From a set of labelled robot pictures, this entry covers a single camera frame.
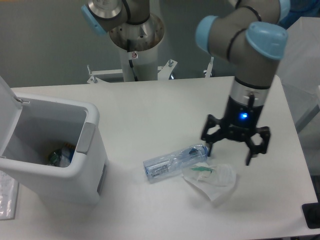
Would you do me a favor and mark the white push-lid trash can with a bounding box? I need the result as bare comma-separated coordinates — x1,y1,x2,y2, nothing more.
0,80,108,204

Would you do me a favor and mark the trash inside can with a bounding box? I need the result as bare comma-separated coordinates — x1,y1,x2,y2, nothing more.
46,142,76,168

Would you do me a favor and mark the clear plastic medical packaging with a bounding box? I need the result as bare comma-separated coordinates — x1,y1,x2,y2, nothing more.
182,162,237,202

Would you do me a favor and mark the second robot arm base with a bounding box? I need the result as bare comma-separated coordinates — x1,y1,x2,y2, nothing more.
81,0,165,52

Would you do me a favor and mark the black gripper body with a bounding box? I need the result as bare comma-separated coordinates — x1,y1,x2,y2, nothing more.
220,96,267,142

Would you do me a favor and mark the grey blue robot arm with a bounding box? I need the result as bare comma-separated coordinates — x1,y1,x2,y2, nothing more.
195,0,291,165

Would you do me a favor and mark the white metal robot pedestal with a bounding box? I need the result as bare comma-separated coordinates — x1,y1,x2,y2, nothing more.
86,46,214,84

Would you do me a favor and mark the crushed clear plastic bottle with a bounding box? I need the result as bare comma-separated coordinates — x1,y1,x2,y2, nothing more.
143,144,210,183

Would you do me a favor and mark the black device at edge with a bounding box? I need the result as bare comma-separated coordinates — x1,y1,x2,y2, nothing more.
302,202,320,229

